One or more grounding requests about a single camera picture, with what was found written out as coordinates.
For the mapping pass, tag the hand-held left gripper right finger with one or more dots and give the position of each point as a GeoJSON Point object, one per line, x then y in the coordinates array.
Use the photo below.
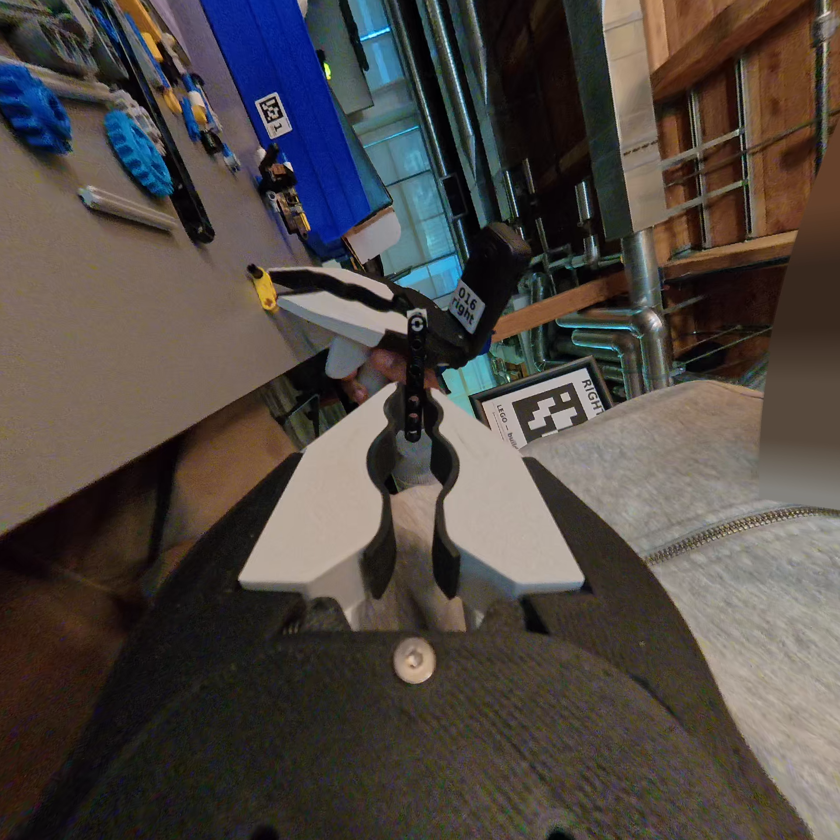
{"type": "Point", "coordinates": [505, 525]}

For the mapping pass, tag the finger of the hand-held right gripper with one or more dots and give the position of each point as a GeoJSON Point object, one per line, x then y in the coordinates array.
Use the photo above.
{"type": "Point", "coordinates": [348, 283]}
{"type": "Point", "coordinates": [328, 315]}

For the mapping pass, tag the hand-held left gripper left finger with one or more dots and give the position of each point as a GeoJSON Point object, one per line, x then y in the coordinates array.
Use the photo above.
{"type": "Point", "coordinates": [308, 525]}

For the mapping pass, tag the black lego beam with pins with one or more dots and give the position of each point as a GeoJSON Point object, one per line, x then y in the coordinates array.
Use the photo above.
{"type": "Point", "coordinates": [415, 394]}

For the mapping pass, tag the yellow lego connector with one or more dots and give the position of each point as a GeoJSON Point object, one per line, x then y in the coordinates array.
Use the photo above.
{"type": "Point", "coordinates": [268, 298]}

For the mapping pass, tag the small lego assembly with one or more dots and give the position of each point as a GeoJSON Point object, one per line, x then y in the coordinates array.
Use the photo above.
{"type": "Point", "coordinates": [285, 197]}

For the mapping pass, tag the blue lego pin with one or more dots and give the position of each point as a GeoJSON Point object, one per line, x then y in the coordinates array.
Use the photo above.
{"type": "Point", "coordinates": [231, 157]}
{"type": "Point", "coordinates": [190, 124]}

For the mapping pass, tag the long black lego beam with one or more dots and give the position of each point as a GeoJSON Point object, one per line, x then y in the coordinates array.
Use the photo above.
{"type": "Point", "coordinates": [190, 210]}

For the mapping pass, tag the light blue lego gear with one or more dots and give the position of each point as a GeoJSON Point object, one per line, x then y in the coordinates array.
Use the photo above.
{"type": "Point", "coordinates": [138, 154]}

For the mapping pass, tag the small grey lego gear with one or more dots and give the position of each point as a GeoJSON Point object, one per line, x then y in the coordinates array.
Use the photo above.
{"type": "Point", "coordinates": [128, 103]}

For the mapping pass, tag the yellow lego beam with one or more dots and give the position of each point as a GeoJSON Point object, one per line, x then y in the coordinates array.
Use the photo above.
{"type": "Point", "coordinates": [144, 26]}

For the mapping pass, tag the long lego axle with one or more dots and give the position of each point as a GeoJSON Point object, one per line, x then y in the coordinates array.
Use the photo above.
{"type": "Point", "coordinates": [65, 85]}

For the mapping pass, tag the small dark blue lego gear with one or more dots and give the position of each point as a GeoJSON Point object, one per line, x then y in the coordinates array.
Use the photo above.
{"type": "Point", "coordinates": [29, 108]}

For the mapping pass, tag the person's right hand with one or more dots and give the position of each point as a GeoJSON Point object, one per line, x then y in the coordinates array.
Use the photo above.
{"type": "Point", "coordinates": [387, 366]}

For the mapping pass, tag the window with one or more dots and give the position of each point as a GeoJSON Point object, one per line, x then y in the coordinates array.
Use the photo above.
{"type": "Point", "coordinates": [420, 197]}

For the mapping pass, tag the framed tag sign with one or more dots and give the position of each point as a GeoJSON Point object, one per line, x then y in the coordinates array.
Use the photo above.
{"type": "Point", "coordinates": [551, 410]}

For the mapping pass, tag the wooden beam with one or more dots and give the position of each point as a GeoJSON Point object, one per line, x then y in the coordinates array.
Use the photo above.
{"type": "Point", "coordinates": [564, 305]}

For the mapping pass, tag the blue plastic bin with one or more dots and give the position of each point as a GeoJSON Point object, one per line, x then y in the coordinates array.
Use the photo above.
{"type": "Point", "coordinates": [295, 98]}

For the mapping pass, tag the metal conduit pipes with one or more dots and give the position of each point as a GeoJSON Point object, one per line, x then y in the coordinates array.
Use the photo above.
{"type": "Point", "coordinates": [446, 98]}

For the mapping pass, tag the round metal pipe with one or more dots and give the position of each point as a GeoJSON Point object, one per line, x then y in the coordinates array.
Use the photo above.
{"type": "Point", "coordinates": [646, 282]}

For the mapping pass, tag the grey sweatshirt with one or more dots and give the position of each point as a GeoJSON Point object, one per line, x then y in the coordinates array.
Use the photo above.
{"type": "Point", "coordinates": [722, 590]}

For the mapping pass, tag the rectangular metal duct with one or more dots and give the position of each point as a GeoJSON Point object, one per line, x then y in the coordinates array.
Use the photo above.
{"type": "Point", "coordinates": [617, 131]}

